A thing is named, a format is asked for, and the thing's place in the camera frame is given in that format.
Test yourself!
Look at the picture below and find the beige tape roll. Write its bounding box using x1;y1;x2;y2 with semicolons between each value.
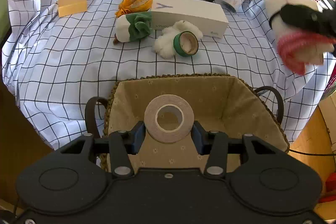
144;94;194;143

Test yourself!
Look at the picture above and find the white pink towel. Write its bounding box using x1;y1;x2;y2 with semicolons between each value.
265;0;335;75

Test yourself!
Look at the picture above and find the green tape roll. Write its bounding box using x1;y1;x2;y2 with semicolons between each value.
173;31;199;57

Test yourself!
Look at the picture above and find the white fluffy plush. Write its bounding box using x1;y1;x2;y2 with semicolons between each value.
153;20;203;59

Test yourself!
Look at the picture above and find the white roll with green scrunchie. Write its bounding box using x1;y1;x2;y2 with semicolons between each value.
113;11;153;44

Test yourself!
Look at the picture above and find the yellow patterned cloth bundle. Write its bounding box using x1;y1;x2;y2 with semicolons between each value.
115;0;153;18

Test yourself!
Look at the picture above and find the white phone box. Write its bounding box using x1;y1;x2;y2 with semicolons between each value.
150;0;229;38

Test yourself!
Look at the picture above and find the blue checkered sheet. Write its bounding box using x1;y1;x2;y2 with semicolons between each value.
2;0;335;149

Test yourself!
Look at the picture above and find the yellow sponge block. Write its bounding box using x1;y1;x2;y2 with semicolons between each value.
58;0;87;17

